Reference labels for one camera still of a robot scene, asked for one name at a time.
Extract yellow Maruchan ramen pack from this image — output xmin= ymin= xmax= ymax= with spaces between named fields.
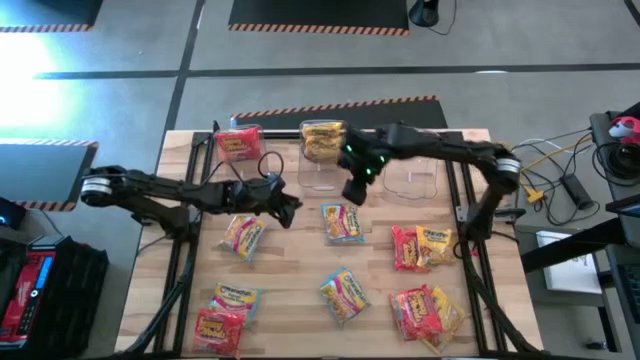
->
xmin=303 ymin=134 xmax=347 ymax=163
xmin=415 ymin=225 xmax=457 ymax=267
xmin=422 ymin=285 xmax=467 ymax=354
xmin=301 ymin=121 xmax=346 ymax=140

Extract red tool case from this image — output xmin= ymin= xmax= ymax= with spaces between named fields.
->
xmin=0 ymin=249 xmax=57 ymax=347

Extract black aluminium rig frame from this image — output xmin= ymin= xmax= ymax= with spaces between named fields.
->
xmin=115 ymin=128 xmax=544 ymax=359

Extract black power brick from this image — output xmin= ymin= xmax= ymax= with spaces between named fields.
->
xmin=558 ymin=172 xmax=597 ymax=211

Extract black device blue light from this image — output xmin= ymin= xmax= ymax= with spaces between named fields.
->
xmin=0 ymin=196 xmax=27 ymax=230

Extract black hazard-striped floor mat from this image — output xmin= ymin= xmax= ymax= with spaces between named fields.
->
xmin=229 ymin=95 xmax=450 ymax=131
xmin=227 ymin=0 xmax=411 ymax=37
xmin=0 ymin=0 xmax=104 ymax=34
xmin=0 ymin=138 xmax=100 ymax=213

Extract red Saucy Noods pack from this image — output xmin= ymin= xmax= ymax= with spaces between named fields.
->
xmin=391 ymin=224 xmax=431 ymax=274
xmin=215 ymin=126 xmax=264 ymax=162
xmin=388 ymin=284 xmax=445 ymax=342
xmin=191 ymin=308 xmax=247 ymax=357

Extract white paper box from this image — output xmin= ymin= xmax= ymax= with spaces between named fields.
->
xmin=535 ymin=229 xmax=605 ymax=295

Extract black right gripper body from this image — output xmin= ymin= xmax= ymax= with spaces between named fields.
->
xmin=338 ymin=124 xmax=399 ymax=177

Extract clear plastic bin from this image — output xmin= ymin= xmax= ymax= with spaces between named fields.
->
xmin=297 ymin=118 xmax=352 ymax=192
xmin=382 ymin=123 xmax=441 ymax=202
xmin=213 ymin=123 xmax=270 ymax=187

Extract red white round object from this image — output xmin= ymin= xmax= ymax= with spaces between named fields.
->
xmin=608 ymin=115 xmax=640 ymax=146

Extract yellow cable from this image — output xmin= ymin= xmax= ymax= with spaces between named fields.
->
xmin=509 ymin=135 xmax=594 ymax=205

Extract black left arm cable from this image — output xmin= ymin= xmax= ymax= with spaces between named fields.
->
xmin=202 ymin=150 xmax=286 ymax=184

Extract blue Maruchan ramen pack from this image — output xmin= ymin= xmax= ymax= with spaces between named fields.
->
xmin=320 ymin=201 xmax=366 ymax=246
xmin=218 ymin=213 xmax=269 ymax=263
xmin=208 ymin=282 xmax=264 ymax=321
xmin=319 ymin=267 xmax=372 ymax=327

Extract black desk leg bar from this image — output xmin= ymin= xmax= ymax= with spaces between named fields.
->
xmin=519 ymin=217 xmax=629 ymax=275

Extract black coiled cable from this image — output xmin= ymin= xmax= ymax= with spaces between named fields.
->
xmin=592 ymin=141 xmax=640 ymax=180

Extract black crate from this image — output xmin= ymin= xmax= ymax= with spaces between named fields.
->
xmin=27 ymin=234 xmax=110 ymax=359

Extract grey side desk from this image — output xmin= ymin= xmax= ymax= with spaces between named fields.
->
xmin=588 ymin=110 xmax=640 ymax=211

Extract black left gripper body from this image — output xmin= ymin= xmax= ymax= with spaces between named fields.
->
xmin=234 ymin=172 xmax=294 ymax=216

